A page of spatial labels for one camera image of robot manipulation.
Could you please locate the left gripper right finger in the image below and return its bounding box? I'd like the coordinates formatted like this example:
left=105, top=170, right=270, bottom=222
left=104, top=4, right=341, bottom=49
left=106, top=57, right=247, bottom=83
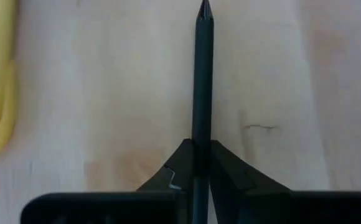
left=209, top=139, right=361, bottom=224

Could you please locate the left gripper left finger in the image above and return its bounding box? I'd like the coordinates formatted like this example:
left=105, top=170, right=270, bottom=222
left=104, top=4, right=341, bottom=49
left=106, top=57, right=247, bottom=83
left=20, top=138, right=195, bottom=224

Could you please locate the black pen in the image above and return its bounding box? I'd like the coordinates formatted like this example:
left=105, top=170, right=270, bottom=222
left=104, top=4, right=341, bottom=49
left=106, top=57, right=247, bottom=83
left=190, top=0, right=215, bottom=224

